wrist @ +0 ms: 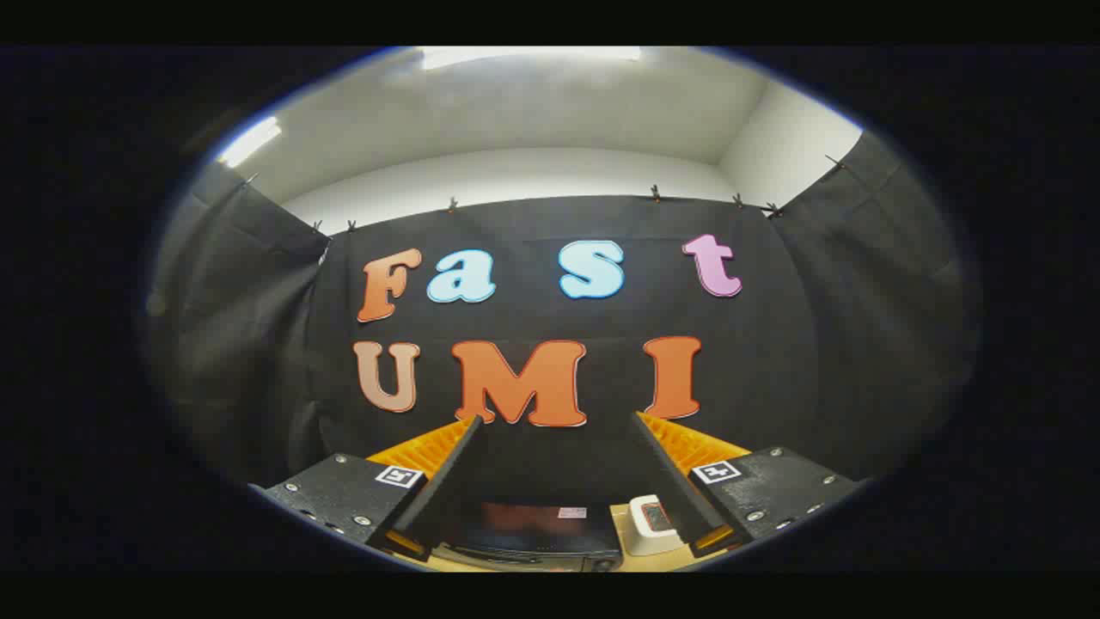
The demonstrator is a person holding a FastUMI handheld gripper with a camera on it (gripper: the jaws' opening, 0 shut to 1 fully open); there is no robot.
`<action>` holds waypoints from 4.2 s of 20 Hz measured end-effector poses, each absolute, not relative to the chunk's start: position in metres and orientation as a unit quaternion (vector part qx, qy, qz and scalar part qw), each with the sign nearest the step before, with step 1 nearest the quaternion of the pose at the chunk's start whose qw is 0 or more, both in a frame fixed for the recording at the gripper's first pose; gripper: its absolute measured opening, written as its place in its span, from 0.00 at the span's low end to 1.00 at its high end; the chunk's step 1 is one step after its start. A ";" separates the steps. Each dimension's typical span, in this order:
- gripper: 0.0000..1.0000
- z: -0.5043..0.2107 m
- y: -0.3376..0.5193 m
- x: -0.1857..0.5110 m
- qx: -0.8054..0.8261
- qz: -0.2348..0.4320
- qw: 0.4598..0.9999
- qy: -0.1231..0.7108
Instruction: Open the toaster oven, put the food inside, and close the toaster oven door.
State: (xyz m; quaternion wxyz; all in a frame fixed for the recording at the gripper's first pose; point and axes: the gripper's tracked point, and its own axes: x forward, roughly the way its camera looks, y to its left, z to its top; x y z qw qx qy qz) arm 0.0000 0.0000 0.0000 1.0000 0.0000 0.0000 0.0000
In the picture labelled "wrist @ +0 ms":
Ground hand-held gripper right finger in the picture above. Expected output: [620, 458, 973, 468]
[632, 411, 862, 558]

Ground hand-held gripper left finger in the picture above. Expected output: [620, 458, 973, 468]
[249, 415, 484, 564]

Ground black toaster oven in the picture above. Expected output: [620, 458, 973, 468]
[428, 497, 625, 573]

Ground white pop-up toaster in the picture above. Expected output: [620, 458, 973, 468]
[626, 493, 687, 557]

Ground black backdrop cloth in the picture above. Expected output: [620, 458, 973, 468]
[146, 129, 981, 517]

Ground narrow ceiling light strip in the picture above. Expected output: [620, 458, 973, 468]
[215, 116, 283, 169]

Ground wide ceiling light panel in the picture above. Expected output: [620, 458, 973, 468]
[419, 46, 644, 71]

